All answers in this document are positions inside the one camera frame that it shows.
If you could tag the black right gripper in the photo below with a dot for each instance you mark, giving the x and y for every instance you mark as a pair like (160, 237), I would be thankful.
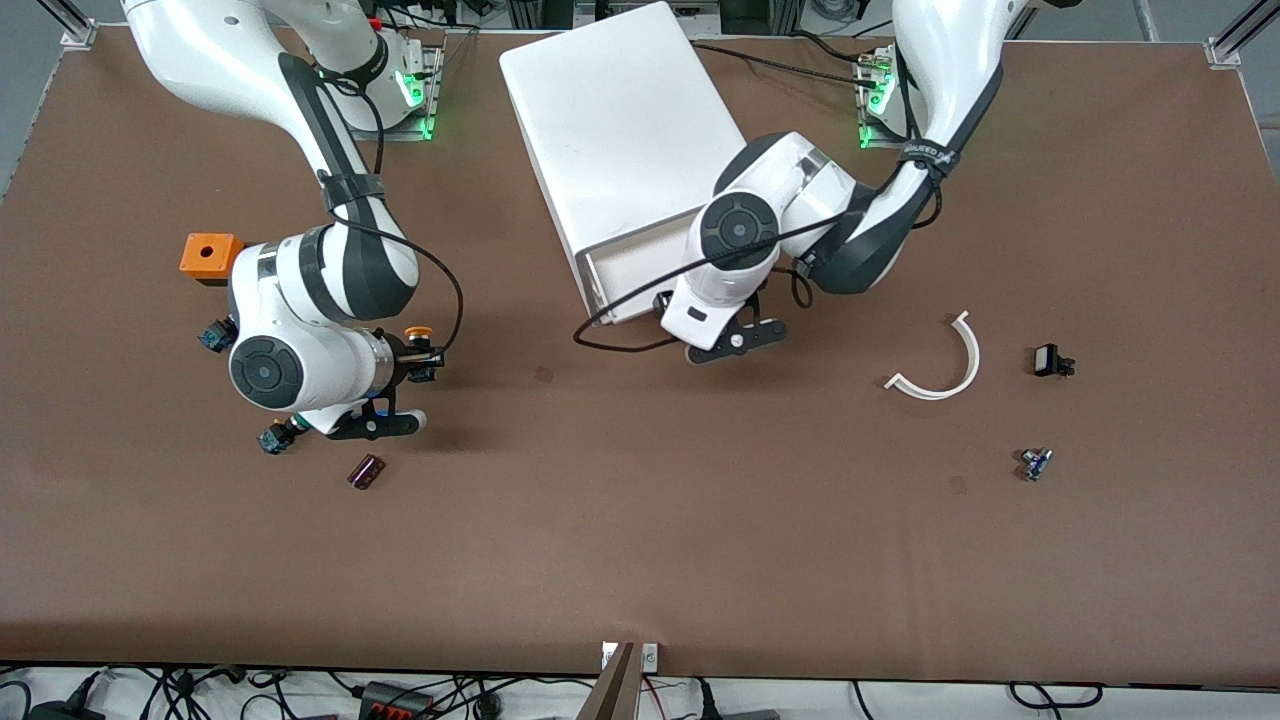
(404, 361)

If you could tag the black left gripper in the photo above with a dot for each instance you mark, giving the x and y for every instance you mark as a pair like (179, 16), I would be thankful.
(663, 299)

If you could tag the orange push button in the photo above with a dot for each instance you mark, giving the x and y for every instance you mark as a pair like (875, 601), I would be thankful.
(418, 331)

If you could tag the white plastic drawer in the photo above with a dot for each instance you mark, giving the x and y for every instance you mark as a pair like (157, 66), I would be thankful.
(635, 275)

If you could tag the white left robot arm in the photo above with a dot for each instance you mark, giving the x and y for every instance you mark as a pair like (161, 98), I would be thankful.
(930, 60)

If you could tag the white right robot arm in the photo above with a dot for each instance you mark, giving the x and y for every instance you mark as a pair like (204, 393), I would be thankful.
(330, 280)

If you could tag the green push button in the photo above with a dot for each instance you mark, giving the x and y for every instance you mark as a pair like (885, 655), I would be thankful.
(275, 438)

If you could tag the white drawer cabinet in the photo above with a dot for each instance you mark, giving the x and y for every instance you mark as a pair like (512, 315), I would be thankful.
(620, 110)

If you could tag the red push button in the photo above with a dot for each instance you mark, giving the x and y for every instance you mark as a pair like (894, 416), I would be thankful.
(213, 337)

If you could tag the dark purple capacitor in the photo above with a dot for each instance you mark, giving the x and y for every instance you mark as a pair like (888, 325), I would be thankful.
(366, 472)

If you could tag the orange box with hole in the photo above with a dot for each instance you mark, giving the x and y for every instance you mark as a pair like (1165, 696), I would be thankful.
(205, 254)

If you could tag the white curved plastic arc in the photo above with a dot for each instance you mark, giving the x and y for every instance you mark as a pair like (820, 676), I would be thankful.
(972, 360)

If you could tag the dark power strip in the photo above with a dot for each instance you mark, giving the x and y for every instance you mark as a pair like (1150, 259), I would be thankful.
(395, 700)

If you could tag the small metal blue component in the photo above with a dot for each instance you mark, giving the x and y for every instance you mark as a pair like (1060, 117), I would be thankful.
(1036, 464)

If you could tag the small white bracket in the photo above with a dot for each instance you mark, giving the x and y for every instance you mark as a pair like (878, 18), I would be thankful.
(649, 657)

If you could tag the black switch white face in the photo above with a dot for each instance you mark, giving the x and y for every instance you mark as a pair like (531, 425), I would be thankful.
(1047, 360)

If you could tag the aluminium frame post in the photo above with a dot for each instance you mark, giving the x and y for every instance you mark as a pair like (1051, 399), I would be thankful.
(72, 28)
(1235, 40)

